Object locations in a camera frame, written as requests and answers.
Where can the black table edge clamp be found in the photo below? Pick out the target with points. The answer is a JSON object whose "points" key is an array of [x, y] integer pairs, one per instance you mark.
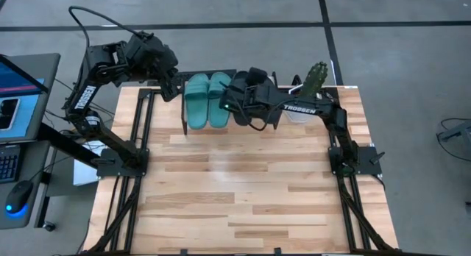
{"points": [[277, 252], [183, 252]]}

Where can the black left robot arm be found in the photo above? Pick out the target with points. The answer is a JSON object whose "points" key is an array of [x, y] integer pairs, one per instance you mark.
{"points": [[84, 98]]}

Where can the black rubber slide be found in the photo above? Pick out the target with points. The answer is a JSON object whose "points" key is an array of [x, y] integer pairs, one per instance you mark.
{"points": [[243, 120], [266, 123]]}

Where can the black keyboard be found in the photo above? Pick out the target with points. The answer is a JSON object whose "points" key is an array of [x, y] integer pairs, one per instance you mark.
{"points": [[8, 164]]}

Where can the teal rubber slide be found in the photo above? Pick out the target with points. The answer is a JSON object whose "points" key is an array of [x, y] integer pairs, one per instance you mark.
{"points": [[197, 112], [217, 118]]}

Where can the laptop with blue screen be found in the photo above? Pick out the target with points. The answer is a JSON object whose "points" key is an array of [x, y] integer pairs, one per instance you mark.
{"points": [[22, 116]]}

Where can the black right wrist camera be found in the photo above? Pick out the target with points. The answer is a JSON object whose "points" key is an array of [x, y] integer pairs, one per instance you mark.
{"points": [[257, 75]]}

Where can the small black bracket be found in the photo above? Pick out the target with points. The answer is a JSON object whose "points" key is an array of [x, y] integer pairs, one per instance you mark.
{"points": [[297, 81]]}

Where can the white plant pot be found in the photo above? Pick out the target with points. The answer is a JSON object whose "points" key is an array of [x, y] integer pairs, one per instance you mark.
{"points": [[298, 118]]}

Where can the grey computer desk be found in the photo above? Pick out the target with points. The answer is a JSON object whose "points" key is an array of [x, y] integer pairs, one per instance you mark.
{"points": [[35, 175]]}

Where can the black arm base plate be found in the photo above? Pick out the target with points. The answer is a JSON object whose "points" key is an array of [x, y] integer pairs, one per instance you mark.
{"points": [[369, 162], [110, 169]]}

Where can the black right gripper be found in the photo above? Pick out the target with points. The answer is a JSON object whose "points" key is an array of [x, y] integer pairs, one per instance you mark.
{"points": [[254, 101]]}

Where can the black desk castor wheel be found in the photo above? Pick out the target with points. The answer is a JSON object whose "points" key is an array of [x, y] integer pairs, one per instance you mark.
{"points": [[49, 226]]}

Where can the white box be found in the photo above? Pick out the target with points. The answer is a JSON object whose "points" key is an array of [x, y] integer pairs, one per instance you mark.
{"points": [[84, 177]]}

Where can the black computer mouse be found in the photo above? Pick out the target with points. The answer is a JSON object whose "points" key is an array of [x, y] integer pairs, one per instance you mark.
{"points": [[18, 197]]}

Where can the black aluminium table frame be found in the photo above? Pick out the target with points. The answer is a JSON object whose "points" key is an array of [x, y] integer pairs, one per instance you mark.
{"points": [[144, 92]]}

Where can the black perforated floor mat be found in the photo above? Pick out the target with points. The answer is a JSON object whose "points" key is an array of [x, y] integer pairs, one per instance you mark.
{"points": [[215, 70]]}

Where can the wooden shelf black metal frame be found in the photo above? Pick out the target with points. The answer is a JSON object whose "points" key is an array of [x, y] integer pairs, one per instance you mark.
{"points": [[184, 129]]}

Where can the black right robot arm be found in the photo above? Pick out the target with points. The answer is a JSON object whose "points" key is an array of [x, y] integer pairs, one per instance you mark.
{"points": [[305, 109]]}

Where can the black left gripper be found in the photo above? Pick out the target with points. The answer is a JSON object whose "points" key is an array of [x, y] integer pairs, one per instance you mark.
{"points": [[154, 57]]}

